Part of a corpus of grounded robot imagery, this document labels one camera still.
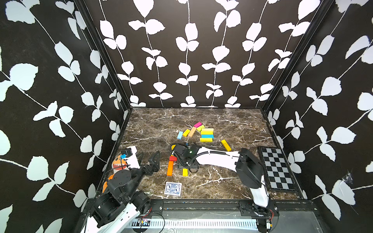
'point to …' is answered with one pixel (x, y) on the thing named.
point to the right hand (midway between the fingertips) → (181, 164)
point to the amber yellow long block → (207, 132)
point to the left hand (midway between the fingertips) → (152, 151)
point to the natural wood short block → (192, 132)
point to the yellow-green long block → (206, 140)
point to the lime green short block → (199, 128)
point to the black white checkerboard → (278, 171)
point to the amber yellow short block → (186, 132)
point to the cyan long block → (207, 136)
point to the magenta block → (198, 124)
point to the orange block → (170, 168)
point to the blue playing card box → (173, 189)
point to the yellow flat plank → (228, 148)
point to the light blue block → (179, 135)
